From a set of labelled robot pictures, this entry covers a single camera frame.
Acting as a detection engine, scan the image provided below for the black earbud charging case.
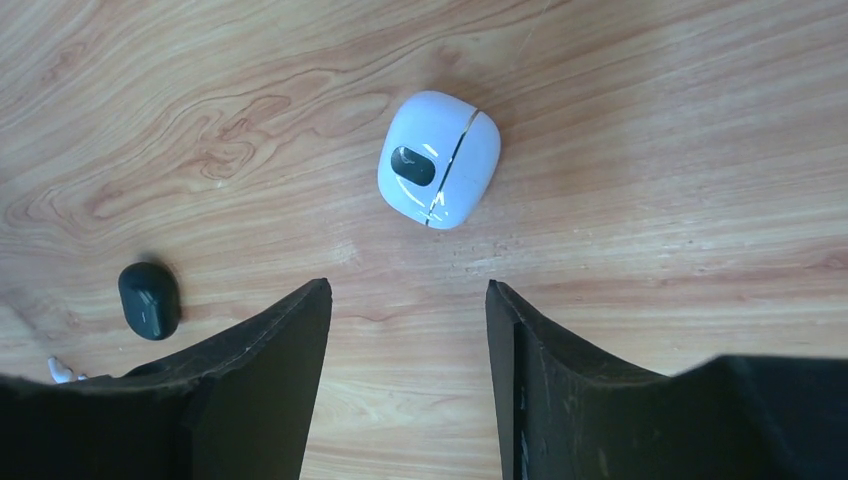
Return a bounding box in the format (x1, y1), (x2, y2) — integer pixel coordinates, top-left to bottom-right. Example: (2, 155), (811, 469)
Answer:
(118, 262), (181, 341)

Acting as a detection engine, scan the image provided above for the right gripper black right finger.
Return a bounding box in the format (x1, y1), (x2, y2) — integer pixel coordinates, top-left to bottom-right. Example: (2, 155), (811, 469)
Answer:
(485, 281), (847, 479)

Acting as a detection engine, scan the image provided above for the white earbud charging case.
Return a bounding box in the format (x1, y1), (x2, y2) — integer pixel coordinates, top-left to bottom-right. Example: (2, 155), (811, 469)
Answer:
(377, 90), (501, 230)

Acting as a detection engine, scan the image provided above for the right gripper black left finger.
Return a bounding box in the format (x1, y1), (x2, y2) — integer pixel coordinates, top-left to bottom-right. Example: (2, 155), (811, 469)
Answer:
(1, 278), (332, 479)

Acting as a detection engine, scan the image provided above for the white earbud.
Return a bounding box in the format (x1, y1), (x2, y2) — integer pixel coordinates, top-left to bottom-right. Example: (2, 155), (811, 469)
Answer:
(47, 356), (88, 384)

